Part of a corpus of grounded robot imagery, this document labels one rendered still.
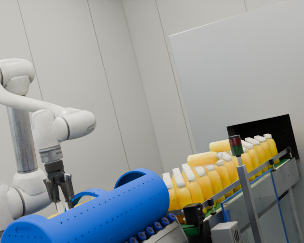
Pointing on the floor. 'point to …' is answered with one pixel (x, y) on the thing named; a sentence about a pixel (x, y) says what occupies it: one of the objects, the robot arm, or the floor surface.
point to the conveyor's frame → (280, 170)
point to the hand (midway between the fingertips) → (65, 209)
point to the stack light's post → (250, 204)
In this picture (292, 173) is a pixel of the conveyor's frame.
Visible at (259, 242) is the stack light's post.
